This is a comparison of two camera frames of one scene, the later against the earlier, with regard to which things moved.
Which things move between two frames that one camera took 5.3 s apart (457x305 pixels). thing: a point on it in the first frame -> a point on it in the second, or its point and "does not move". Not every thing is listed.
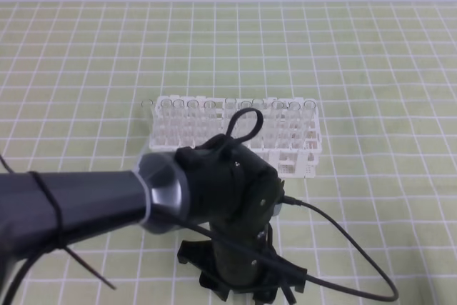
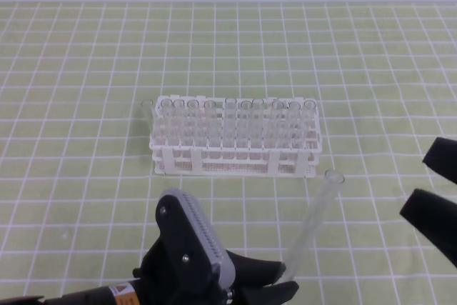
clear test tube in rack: [193, 121] does not move
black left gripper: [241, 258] -> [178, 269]
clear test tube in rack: [178, 117] does not move
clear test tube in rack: [294, 123] does not move
